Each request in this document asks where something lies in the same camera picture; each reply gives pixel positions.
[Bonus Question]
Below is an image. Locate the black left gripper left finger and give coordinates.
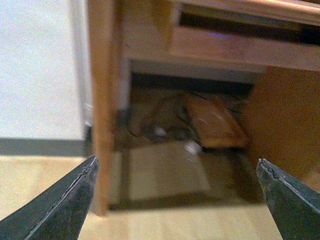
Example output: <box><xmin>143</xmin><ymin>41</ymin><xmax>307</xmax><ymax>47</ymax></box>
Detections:
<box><xmin>0</xmin><ymin>156</ymin><xmax>99</xmax><ymax>240</ymax></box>

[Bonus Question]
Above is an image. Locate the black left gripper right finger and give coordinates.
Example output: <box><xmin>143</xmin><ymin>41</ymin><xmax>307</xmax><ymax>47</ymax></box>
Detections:
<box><xmin>256</xmin><ymin>158</ymin><xmax>320</xmax><ymax>240</ymax></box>

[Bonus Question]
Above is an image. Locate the white power adapter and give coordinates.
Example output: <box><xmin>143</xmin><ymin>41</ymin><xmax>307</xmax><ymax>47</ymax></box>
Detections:
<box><xmin>184</xmin><ymin>141</ymin><xmax>202</xmax><ymax>156</ymax></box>

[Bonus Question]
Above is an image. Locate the wooden desk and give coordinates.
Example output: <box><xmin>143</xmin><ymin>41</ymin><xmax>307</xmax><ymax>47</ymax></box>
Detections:
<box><xmin>87</xmin><ymin>0</ymin><xmax>320</xmax><ymax>216</ymax></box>

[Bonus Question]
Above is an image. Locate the wooden keyboard drawer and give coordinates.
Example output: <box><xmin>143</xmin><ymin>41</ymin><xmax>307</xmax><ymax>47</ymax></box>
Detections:
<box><xmin>166</xmin><ymin>0</ymin><xmax>320</xmax><ymax>71</ymax></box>

